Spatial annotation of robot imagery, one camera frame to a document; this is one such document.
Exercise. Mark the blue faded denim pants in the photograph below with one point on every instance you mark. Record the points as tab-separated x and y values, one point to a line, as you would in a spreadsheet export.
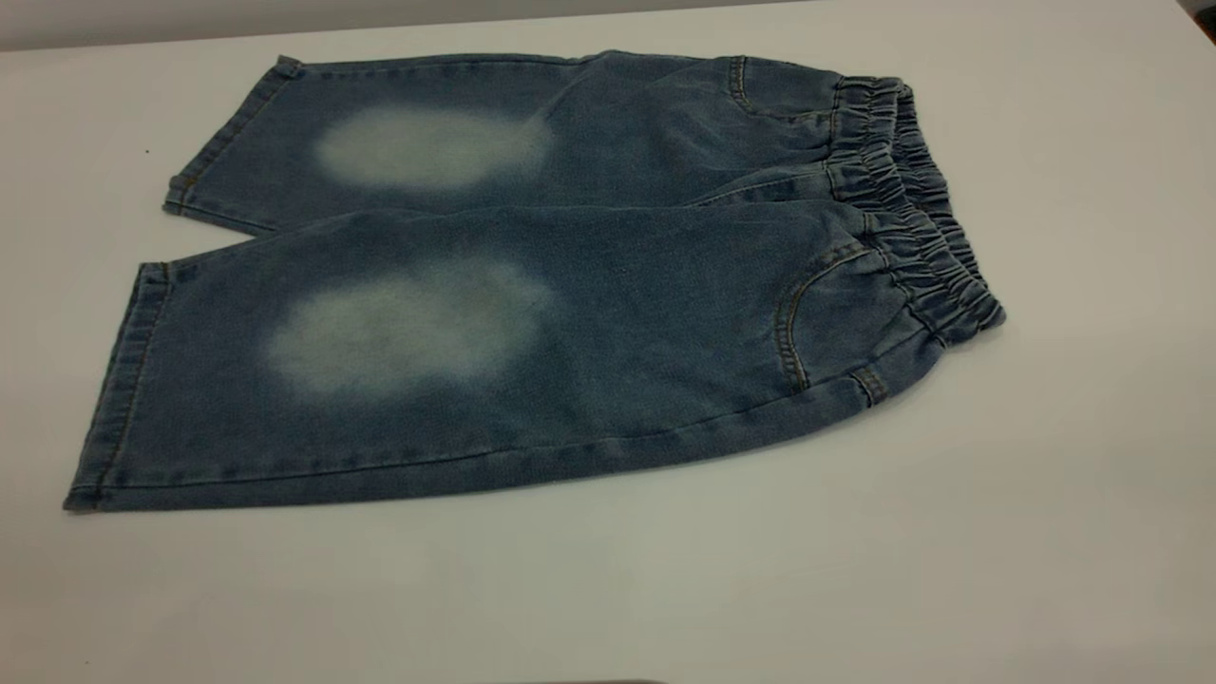
617	323

